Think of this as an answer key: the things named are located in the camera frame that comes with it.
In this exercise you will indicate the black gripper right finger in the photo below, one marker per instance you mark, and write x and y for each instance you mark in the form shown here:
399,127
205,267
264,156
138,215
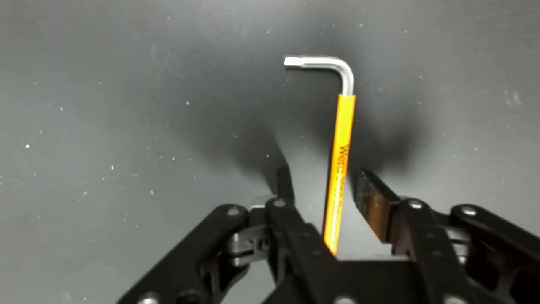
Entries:
467,256

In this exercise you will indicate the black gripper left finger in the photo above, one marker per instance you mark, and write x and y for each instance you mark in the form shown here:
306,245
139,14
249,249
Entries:
217,254

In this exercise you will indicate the orange hex key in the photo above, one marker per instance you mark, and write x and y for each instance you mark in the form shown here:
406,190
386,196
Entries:
342,141

